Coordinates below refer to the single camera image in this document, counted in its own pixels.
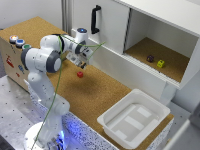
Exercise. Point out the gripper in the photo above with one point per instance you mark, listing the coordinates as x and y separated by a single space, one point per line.
76 59

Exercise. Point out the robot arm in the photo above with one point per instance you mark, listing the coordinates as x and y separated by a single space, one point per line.
40 60

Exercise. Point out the purple block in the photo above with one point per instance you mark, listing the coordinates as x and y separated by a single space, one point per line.
150 58

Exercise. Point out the yellow block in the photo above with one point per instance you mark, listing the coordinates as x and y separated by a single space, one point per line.
160 63

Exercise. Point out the white sliding door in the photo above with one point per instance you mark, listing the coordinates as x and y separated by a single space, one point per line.
100 23

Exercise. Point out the green button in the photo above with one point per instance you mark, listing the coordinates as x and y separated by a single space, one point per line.
26 46

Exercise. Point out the blue button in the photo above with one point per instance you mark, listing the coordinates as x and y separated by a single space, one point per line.
20 42

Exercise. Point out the wooden drawer box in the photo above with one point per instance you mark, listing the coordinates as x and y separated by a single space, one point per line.
13 56

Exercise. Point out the red button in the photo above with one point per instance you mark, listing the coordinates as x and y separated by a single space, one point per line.
13 38

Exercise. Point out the white plastic box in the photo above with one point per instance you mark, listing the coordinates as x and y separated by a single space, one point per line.
135 118

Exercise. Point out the white cabinet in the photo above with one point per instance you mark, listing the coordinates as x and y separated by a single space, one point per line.
156 30

